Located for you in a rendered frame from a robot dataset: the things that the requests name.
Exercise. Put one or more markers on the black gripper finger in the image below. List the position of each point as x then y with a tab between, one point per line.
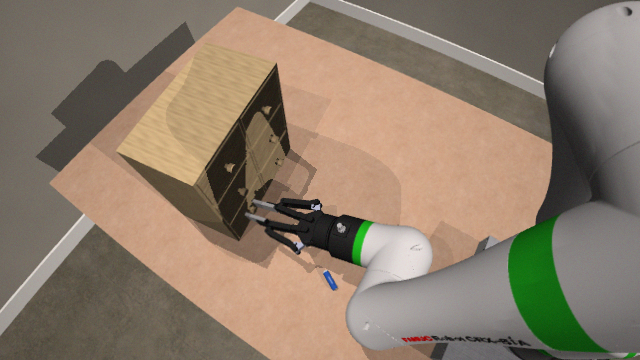
282	207
296	247

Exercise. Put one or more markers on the small wooden chest of drawers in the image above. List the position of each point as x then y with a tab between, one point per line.
177	138

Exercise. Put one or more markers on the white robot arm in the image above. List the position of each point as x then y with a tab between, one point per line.
569	283

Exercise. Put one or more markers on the blue aa battery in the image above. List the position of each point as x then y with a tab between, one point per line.
330	280

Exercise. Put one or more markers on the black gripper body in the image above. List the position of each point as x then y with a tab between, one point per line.
319	230

